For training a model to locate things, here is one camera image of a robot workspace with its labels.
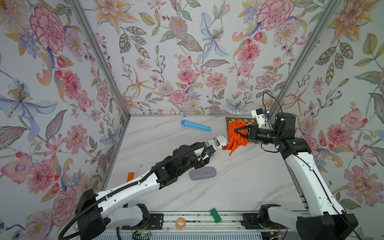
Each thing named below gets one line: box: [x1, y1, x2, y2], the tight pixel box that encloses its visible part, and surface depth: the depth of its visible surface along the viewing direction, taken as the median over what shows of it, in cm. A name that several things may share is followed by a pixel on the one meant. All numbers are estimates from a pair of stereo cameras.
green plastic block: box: [210, 207, 222, 224], surface depth 78 cm
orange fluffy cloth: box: [222, 119, 249, 156], surface depth 67 cm
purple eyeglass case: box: [189, 166, 217, 180], surface depth 89 cm
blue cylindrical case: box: [181, 119, 212, 132], surface depth 115 cm
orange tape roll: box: [175, 217, 186, 231], surface depth 75 cm
